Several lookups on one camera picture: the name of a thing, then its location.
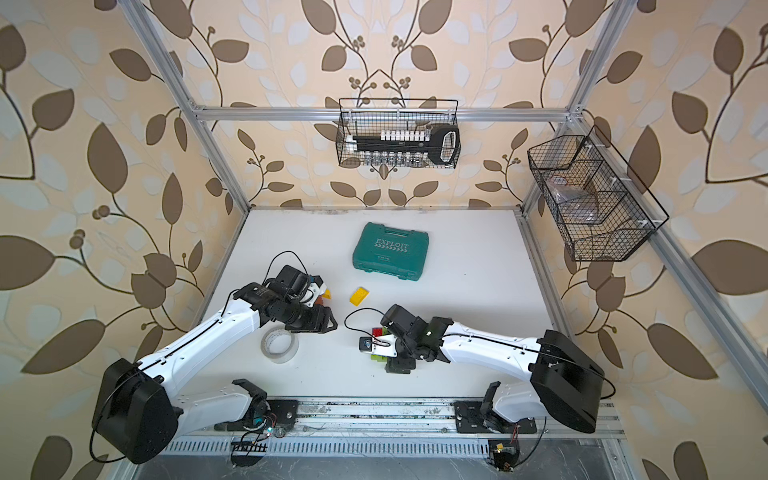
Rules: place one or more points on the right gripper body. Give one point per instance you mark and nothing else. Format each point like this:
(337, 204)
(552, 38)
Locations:
(404, 359)

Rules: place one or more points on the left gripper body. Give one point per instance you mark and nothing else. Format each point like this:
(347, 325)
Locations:
(301, 316)

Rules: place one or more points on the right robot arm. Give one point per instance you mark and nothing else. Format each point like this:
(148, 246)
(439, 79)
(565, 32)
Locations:
(553, 377)

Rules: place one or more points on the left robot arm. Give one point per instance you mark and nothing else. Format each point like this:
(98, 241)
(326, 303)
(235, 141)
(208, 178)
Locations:
(140, 409)

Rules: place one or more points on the clear tape roll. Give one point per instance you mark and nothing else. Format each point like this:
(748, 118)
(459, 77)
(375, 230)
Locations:
(279, 345)

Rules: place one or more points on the green tool case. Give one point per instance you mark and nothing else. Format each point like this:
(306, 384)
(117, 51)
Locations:
(391, 251)

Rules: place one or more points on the clear plastic bag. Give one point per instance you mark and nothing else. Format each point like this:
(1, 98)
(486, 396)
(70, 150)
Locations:
(575, 205)

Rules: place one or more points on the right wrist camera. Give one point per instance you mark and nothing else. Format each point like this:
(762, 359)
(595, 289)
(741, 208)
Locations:
(382, 346)

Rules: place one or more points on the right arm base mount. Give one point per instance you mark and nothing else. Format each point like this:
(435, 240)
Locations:
(472, 418)

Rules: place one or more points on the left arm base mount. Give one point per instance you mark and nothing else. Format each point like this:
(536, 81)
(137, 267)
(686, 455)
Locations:
(276, 417)

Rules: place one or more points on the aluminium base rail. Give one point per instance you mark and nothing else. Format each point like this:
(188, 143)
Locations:
(404, 417)

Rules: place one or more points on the black socket set rail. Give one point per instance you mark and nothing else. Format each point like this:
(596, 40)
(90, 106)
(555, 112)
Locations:
(438, 144)

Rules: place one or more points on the back wire basket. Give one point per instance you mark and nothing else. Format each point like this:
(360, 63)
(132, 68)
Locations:
(371, 115)

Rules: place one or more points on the wire basket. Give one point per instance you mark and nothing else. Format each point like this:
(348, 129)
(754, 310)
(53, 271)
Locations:
(602, 208)
(371, 115)

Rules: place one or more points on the right wire basket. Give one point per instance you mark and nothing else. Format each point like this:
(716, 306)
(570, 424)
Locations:
(602, 208)

